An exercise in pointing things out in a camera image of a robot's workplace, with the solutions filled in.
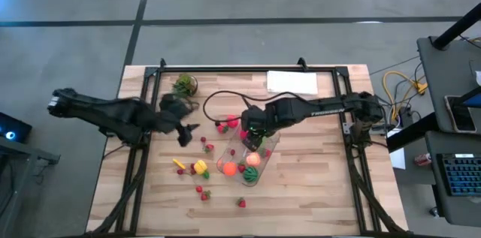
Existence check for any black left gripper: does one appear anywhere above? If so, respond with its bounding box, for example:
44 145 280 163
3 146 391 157
159 93 201 148

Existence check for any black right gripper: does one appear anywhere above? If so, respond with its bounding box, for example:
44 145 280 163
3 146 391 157
240 105 270 152

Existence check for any toy peach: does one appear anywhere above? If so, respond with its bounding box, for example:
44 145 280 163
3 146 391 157
246 152 262 167

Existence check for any clear plastic tupperware container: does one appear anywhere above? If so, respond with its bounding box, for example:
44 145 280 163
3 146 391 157
215 124 282 188

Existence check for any green toy watermelon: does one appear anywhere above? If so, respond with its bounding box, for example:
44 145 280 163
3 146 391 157
242 166 260 183

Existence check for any toy orange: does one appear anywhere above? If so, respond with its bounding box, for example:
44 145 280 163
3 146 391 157
222 161 237 177

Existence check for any yellow toy bell pepper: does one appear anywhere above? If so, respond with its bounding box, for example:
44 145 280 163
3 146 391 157
192 159 210 179

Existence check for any potted green plant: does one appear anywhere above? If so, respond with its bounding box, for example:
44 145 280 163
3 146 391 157
171 73 199 98

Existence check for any white folded cloth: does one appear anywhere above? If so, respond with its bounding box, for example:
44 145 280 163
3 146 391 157
265 70 319 96

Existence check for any white paper sheet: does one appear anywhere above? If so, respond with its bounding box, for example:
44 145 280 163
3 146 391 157
389 128 407 170

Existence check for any black power strip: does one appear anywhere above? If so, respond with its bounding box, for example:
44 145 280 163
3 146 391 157
398 106 414 128

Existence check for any black desk support beam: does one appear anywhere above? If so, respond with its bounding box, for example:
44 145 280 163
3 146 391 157
386 87 481 153

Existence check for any grey metal cart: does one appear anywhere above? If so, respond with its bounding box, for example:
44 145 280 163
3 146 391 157
0 136 61 238

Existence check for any red soda can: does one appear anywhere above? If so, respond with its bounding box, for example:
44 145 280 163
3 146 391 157
414 152 432 167

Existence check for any black device with blue light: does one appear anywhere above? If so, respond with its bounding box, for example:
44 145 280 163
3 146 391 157
0 112 33 144

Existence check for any grey desk with phone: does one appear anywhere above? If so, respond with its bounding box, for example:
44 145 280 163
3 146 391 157
416 36 481 134

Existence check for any black smartphone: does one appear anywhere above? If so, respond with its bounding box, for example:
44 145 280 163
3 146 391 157
444 94 477 134

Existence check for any grey desk with keyboard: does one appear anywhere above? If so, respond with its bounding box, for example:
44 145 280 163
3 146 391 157
424 131 481 228

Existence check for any backlit computer keyboard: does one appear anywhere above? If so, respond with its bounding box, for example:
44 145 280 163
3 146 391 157
441 153 481 197

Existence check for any blue lit screen corner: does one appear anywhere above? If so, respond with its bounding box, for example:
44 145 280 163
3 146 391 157
460 86 481 110

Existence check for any black pole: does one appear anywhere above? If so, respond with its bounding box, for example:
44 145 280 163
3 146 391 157
431 2 481 51

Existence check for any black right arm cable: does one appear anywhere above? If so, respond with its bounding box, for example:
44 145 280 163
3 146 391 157
202 89 301 128

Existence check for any black metal rig frame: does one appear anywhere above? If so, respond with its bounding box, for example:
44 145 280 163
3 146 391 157
88 56 409 237

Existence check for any yellow floor cable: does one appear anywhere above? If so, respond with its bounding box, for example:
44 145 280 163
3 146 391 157
382 71 428 122

